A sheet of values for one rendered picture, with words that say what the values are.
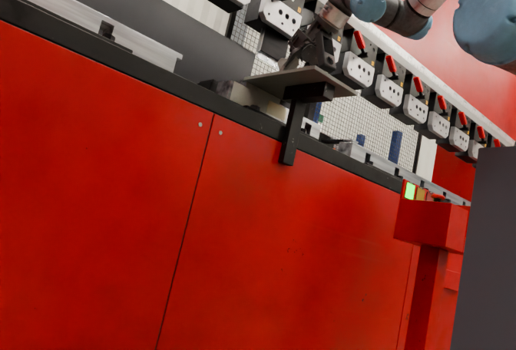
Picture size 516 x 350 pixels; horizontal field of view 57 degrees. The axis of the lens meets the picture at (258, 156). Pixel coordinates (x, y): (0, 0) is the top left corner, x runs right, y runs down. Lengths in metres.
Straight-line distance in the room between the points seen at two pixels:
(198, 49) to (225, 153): 0.85
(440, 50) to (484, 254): 1.55
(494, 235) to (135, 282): 0.68
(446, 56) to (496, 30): 1.55
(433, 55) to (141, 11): 1.19
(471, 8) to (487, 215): 0.30
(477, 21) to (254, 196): 0.68
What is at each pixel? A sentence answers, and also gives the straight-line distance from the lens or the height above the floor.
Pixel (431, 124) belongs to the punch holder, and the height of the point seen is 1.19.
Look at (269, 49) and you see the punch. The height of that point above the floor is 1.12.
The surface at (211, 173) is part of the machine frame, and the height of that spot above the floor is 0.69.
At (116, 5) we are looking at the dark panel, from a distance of 1.77.
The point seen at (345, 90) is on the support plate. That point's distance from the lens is 1.27.
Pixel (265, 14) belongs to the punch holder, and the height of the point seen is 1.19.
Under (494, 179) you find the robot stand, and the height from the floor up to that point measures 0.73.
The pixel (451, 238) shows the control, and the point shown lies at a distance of 1.41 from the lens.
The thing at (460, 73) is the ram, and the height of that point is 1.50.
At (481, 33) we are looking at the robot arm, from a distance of 0.74.
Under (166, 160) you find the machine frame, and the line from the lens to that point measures 1.04.
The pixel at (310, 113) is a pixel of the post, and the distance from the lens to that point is 2.64.
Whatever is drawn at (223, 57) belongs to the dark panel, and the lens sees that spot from 1.98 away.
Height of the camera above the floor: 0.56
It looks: 10 degrees up
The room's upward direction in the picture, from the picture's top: 13 degrees clockwise
